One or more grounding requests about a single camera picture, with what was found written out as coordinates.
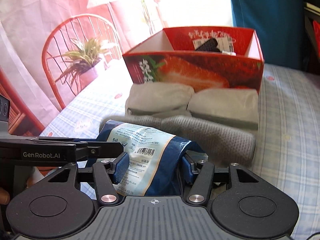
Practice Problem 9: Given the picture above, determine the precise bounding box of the red cardboard box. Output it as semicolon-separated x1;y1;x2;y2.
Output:
122;26;265;92

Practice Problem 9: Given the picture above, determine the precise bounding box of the grey knit cloth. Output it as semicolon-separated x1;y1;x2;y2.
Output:
99;115;257;167

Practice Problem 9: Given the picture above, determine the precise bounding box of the red plastic bag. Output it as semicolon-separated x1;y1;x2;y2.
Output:
312;20;320;46

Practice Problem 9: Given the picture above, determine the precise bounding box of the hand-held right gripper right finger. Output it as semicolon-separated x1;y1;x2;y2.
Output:
182;154;260;203

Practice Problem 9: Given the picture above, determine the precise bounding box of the person's left hand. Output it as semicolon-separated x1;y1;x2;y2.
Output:
0;188;10;205

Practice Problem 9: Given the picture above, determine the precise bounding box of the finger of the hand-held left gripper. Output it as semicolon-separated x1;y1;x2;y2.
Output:
74;141;125;161

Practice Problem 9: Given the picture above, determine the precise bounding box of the red wire chair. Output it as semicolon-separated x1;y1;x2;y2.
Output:
0;0;165;140

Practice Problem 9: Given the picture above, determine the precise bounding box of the blue and white plastic packet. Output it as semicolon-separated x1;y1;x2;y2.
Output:
96;120;208;197

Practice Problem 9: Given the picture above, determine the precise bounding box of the checked blanket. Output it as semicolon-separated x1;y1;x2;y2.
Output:
40;62;320;240

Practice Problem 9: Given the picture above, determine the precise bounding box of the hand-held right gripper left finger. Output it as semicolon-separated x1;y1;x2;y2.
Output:
46;152;130;205

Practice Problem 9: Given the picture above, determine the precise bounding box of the dark blue curtain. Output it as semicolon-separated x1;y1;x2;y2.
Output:
226;0;315;72

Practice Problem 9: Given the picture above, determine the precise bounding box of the black patterned cloth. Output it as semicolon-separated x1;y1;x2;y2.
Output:
194;37;222;53

